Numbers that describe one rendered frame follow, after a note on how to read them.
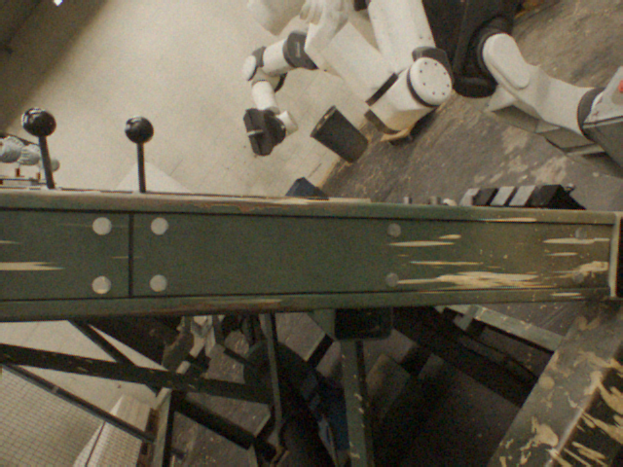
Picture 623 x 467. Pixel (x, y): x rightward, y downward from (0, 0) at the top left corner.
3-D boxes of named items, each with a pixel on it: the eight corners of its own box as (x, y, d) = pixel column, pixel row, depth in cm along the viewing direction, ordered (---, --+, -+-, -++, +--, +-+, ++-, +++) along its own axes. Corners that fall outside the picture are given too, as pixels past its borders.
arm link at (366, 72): (307, 70, 70) (385, 152, 74) (337, 31, 61) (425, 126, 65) (339, 38, 75) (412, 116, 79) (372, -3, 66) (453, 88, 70)
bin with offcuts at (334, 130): (378, 133, 538) (339, 100, 522) (354, 166, 535) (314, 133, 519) (363, 138, 588) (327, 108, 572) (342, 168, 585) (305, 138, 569)
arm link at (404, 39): (421, 133, 80) (389, 26, 83) (475, 100, 69) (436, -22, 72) (373, 137, 75) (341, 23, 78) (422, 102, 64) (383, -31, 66)
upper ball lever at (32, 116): (64, 207, 60) (49, 114, 53) (34, 206, 59) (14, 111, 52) (71, 195, 63) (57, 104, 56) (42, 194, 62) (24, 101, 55)
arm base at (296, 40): (332, 64, 129) (322, 24, 125) (360, 55, 118) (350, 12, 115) (293, 77, 122) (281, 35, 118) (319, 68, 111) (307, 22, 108)
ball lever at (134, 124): (155, 210, 63) (152, 123, 56) (128, 209, 62) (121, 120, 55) (158, 197, 66) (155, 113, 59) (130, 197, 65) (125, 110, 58)
